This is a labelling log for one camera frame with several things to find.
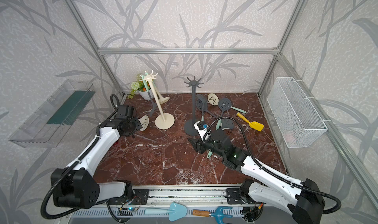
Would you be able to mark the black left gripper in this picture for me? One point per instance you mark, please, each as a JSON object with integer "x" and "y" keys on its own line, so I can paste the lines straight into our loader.
{"x": 138, "y": 126}

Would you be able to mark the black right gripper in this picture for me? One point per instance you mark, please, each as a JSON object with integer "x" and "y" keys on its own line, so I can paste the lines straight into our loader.
{"x": 198, "y": 144}

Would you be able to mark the cream skimmer wooden handle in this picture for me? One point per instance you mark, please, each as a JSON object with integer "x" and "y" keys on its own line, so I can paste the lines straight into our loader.
{"x": 144, "y": 120}

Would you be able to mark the small grey skimmer mint handle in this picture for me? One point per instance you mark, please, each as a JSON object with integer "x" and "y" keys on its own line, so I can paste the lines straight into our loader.
{"x": 152, "y": 105}

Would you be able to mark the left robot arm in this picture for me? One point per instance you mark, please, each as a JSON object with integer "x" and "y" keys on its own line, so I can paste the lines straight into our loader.
{"x": 74, "y": 187}

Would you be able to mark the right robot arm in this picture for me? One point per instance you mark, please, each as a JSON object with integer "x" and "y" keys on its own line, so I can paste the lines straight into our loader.
{"x": 302, "y": 200}

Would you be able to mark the cream utensil rack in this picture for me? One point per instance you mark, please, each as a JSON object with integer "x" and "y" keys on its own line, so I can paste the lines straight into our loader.
{"x": 164, "y": 120}

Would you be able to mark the dark grey utensil rack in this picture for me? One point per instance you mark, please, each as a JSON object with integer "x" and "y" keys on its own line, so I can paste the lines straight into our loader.
{"x": 189, "y": 124}

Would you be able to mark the yellow plastic scoop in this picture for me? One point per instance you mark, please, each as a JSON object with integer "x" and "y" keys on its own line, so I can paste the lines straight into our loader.
{"x": 255, "y": 125}

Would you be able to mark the white pot with flowers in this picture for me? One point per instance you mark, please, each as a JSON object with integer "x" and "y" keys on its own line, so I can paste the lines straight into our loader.
{"x": 139, "y": 87}

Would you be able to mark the large grey skimmer mint handle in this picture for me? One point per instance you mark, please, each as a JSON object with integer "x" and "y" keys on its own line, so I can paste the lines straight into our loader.
{"x": 226, "y": 124}

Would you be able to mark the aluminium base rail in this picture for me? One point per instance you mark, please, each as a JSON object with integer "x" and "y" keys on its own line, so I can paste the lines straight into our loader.
{"x": 204, "y": 195}

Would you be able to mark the grey slotted spatula mint handle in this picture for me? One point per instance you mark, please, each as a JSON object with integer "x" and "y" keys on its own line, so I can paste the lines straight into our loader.
{"x": 203, "y": 101}

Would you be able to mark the blue garden fork wooden handle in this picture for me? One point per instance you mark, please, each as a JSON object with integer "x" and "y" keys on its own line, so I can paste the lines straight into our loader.
{"x": 219, "y": 214}

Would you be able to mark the white wire wall basket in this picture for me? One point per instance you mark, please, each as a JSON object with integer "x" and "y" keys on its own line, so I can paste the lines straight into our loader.
{"x": 299, "y": 122}

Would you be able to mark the clear plastic wall tray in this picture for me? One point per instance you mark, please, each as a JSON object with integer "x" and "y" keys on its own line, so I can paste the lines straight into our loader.
{"x": 46, "y": 127}

